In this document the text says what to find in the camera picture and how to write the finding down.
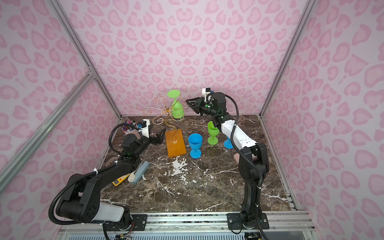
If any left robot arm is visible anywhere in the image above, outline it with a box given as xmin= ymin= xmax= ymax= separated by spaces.
xmin=48 ymin=122 xmax=166 ymax=230

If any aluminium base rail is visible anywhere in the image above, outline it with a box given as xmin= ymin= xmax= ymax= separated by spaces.
xmin=55 ymin=211 xmax=319 ymax=240

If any blue wine glass front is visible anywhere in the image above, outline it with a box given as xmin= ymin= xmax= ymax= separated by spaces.
xmin=188 ymin=133 xmax=203 ymax=159

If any pink case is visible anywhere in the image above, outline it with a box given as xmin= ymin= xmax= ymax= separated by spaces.
xmin=233 ymin=153 xmax=240 ymax=165

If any green wine glass back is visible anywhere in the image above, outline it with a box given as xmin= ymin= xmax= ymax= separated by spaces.
xmin=167 ymin=90 xmax=185 ymax=119

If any gold wire glass rack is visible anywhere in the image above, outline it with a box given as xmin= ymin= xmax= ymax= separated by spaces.
xmin=143 ymin=96 xmax=188 ymax=131

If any green wine glass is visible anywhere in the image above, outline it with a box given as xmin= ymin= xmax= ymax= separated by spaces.
xmin=167 ymin=90 xmax=185 ymax=119
xmin=208 ymin=121 xmax=220 ymax=145

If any blue wine glass back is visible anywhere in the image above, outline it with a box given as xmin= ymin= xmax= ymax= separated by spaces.
xmin=224 ymin=137 xmax=233 ymax=149

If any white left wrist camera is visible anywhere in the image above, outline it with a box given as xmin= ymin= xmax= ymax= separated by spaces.
xmin=138 ymin=119 xmax=150 ymax=138

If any blue white stapler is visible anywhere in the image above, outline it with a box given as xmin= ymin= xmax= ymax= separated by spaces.
xmin=128 ymin=161 xmax=150 ymax=185

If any wooden rack base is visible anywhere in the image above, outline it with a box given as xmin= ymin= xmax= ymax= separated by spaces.
xmin=165 ymin=129 xmax=187 ymax=158

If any blue wine glass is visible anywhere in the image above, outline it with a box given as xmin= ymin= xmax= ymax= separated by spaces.
xmin=188 ymin=133 xmax=203 ymax=159
xmin=224 ymin=137 xmax=233 ymax=149

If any yellow calculator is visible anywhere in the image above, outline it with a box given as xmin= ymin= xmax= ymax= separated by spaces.
xmin=113 ymin=174 xmax=130 ymax=187

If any pink metal pen bucket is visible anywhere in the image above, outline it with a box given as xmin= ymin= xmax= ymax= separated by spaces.
xmin=122 ymin=120 xmax=141 ymax=139

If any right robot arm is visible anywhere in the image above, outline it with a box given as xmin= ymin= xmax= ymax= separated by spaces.
xmin=186 ymin=91 xmax=270 ymax=236

